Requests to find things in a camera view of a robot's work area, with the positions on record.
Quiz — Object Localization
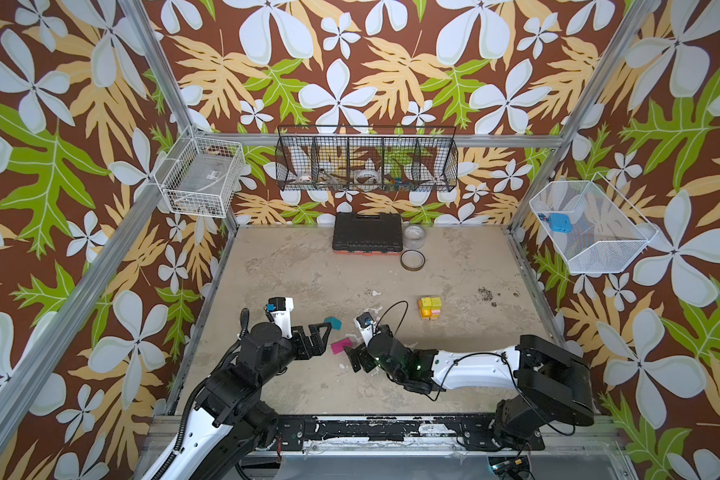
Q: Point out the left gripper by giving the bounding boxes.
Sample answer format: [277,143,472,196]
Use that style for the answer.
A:
[257,319,332,389]

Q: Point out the teal roof block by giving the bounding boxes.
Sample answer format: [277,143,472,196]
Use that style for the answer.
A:
[325,316,342,331]

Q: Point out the magenta rectangular block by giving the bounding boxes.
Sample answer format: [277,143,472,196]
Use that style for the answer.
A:
[331,338,353,355]

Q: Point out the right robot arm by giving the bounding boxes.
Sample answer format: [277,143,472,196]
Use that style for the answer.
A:
[344,328,595,439]

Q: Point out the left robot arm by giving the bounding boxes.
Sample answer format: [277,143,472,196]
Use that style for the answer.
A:
[143,309,332,479]

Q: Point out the black plastic tool case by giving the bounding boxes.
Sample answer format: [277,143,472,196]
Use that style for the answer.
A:
[332,212,403,254]

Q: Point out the clear glass jar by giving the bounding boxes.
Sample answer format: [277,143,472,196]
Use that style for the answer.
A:
[402,224,427,250]

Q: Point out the white tape roll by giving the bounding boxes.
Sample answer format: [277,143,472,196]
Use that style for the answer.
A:
[353,169,381,186]

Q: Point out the blue object in basket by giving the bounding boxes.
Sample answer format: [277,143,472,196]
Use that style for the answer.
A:
[538,212,573,234]

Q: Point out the white mesh basket right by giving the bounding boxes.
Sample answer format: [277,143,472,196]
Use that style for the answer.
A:
[530,174,659,276]

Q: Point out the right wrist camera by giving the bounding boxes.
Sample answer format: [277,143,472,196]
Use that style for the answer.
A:
[355,312,376,345]

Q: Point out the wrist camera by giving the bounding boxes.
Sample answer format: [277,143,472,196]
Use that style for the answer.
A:
[264,296,294,339]
[355,312,376,345]

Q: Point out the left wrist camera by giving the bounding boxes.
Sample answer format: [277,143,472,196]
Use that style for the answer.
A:
[264,296,294,339]

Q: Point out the black wire basket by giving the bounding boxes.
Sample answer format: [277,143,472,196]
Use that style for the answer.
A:
[274,125,459,192]

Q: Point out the white wire basket left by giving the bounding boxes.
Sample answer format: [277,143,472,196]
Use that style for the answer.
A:
[155,136,247,218]

